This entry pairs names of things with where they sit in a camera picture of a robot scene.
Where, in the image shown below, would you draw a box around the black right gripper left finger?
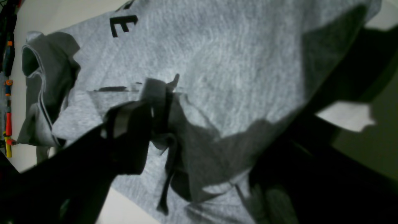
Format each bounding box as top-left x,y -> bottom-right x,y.
1,101 -> 153,224

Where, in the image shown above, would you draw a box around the grey T-shirt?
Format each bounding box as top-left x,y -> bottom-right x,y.
18,0 -> 381,224

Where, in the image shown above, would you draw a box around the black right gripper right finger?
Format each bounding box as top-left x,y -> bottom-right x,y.
249,119 -> 397,224

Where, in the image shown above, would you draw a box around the red handled pliers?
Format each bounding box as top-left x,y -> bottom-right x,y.
3,79 -> 16,158

